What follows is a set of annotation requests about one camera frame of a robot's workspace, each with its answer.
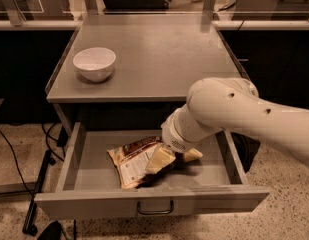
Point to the brown chip bag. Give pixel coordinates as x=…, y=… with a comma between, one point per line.
x=131, y=159

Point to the open grey drawer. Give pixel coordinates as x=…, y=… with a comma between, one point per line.
x=89, y=185

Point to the white ceramic bowl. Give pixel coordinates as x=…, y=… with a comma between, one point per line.
x=95, y=64

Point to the black drawer handle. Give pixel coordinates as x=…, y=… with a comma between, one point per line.
x=153, y=208

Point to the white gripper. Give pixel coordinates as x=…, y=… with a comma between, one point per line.
x=173, y=136

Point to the grey metal cabinet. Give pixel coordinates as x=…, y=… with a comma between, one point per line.
x=158, y=57

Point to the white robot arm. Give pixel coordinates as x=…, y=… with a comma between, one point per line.
x=216, y=104

